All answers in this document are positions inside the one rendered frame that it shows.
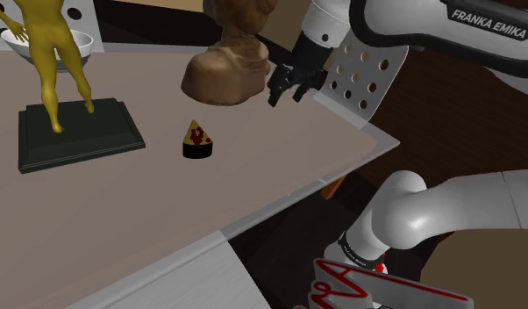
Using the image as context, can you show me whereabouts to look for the brown bust sculpture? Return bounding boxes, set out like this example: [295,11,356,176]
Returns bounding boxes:
[180,0,279,107]

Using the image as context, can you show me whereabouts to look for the grey perforated plate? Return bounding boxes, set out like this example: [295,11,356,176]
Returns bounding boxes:
[312,31,410,130]

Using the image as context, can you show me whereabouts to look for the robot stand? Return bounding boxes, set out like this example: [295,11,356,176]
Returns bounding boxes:
[305,258,475,309]

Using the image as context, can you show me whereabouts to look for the grey panel with black holes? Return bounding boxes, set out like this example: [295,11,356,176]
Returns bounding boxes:
[0,0,105,54]

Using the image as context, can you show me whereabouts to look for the white bowl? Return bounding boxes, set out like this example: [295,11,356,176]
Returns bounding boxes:
[0,26,95,72]

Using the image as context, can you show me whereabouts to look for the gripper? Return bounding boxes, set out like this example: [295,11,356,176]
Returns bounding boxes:
[267,31,335,109]

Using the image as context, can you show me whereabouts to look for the yellow figure on dark base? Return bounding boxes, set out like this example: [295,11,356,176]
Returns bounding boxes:
[0,0,147,175]

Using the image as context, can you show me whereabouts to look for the pizza slice on black base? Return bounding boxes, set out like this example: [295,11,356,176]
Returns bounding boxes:
[182,119,214,161]

